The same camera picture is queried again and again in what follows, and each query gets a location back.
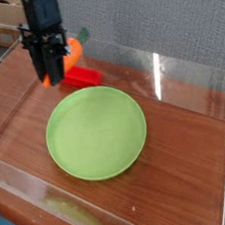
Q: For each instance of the clear acrylic back wall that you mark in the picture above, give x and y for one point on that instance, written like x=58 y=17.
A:
x=177 y=82

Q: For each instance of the clear acrylic front wall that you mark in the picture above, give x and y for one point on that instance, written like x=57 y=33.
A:
x=28 y=200

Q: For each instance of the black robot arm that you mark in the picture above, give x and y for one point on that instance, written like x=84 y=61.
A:
x=41 y=14

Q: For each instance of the red block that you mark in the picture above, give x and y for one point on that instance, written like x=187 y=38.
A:
x=82 y=77

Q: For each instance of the green plate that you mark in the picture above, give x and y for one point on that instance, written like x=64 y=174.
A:
x=96 y=133

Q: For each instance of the orange toy carrot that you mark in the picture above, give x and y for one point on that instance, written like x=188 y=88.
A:
x=75 y=48

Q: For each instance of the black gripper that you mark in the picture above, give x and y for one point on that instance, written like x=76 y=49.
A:
x=53 y=42

